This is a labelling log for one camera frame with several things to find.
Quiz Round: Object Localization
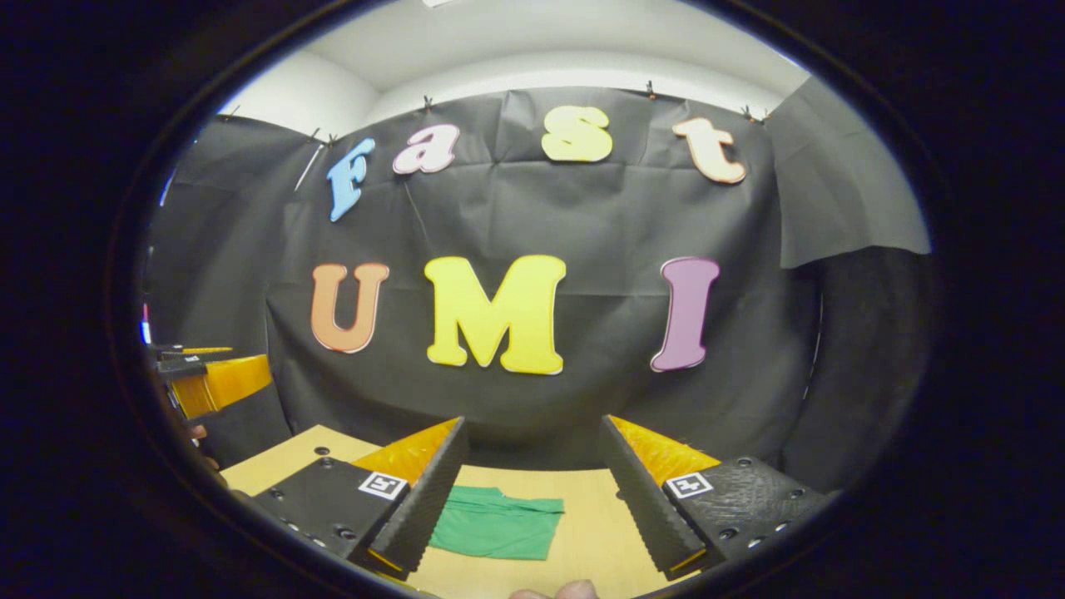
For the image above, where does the green T-shirt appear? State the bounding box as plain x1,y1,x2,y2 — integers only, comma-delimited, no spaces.
428,485,566,562

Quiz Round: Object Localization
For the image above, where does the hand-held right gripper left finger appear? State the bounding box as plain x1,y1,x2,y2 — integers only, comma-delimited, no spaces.
250,416,470,582

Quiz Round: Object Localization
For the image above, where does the black backdrop cloth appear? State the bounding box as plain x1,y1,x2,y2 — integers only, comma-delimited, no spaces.
143,75,933,496

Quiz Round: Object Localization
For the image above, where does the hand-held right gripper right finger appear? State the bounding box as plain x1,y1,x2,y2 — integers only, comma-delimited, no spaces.
599,414,835,582

